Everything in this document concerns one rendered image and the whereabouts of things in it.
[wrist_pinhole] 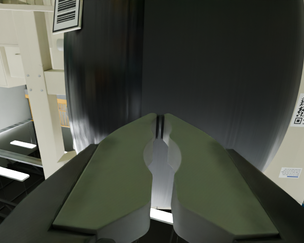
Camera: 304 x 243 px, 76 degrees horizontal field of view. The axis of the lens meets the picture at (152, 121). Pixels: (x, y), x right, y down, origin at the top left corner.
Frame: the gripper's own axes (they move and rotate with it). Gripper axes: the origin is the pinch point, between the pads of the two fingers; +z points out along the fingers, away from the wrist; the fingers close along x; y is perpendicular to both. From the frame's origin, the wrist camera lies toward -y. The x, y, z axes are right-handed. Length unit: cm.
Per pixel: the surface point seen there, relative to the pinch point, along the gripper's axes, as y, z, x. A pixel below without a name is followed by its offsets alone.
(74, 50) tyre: -1.8, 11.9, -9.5
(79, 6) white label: -6.1, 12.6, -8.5
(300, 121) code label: 14.0, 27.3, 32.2
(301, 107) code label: 10.8, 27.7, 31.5
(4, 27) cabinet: 27, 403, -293
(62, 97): 271, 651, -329
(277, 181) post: 30, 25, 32
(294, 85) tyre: 0.9, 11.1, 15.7
